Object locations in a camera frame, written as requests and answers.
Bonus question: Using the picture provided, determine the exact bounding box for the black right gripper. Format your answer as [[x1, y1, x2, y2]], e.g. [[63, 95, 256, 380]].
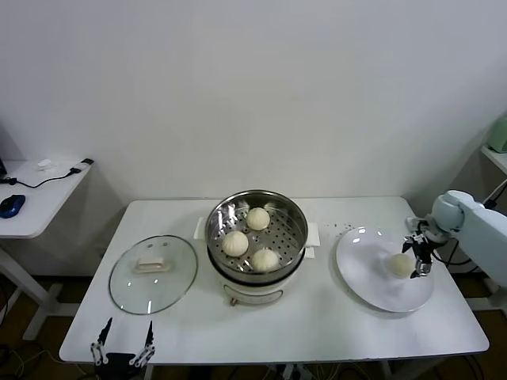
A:
[[401, 233, 436, 280]]

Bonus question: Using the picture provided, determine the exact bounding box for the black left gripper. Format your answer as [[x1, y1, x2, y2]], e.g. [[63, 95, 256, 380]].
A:
[[90, 317, 158, 380]]

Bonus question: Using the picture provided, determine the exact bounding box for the white steamed baozi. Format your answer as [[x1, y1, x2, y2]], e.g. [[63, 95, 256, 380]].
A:
[[251, 248, 280, 273], [245, 207, 272, 231], [222, 230, 250, 257], [386, 253, 414, 278]]

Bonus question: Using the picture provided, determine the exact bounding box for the round glass pot lid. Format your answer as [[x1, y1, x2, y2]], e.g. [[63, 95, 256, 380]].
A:
[[109, 234, 199, 316]]

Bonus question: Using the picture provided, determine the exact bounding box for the perforated steel steamer basket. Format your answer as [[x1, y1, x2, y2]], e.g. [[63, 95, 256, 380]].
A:
[[205, 190, 310, 278]]

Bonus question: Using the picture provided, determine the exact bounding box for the white round plate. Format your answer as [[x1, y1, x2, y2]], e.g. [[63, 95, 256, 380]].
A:
[[335, 226, 435, 314]]

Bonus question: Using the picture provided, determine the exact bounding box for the white shelf table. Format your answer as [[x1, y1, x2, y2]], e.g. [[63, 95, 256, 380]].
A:
[[481, 145, 507, 175]]

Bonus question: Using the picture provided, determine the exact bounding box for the white electric cooking pot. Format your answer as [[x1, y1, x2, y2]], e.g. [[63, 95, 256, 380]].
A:
[[193, 216, 321, 306]]

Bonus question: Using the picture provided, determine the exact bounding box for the pale green appliance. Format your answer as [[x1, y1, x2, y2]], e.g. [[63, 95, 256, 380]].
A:
[[489, 118, 507, 154]]

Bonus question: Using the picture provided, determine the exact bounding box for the white side desk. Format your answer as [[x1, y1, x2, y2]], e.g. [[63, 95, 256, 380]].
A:
[[0, 159, 96, 341]]

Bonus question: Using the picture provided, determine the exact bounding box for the blue computer mouse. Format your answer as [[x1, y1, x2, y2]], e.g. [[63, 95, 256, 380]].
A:
[[0, 193, 28, 218]]

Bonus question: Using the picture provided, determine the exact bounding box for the black and white adapter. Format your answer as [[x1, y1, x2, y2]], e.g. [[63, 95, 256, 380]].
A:
[[70, 158, 95, 175]]

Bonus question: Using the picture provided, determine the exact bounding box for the dark monitor edge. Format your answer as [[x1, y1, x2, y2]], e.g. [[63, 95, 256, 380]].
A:
[[0, 120, 10, 179]]

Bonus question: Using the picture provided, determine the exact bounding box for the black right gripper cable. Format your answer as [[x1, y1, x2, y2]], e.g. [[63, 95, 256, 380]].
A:
[[430, 237, 460, 266]]

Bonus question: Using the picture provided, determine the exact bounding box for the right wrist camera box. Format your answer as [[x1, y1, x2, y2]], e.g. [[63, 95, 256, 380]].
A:
[[406, 216, 431, 233]]

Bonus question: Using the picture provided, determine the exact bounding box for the black cable with adapter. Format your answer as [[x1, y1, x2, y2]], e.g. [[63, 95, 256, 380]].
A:
[[446, 241, 480, 274]]

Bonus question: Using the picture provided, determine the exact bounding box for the thin black desk cable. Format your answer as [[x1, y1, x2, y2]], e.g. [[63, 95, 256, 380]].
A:
[[0, 168, 80, 189]]

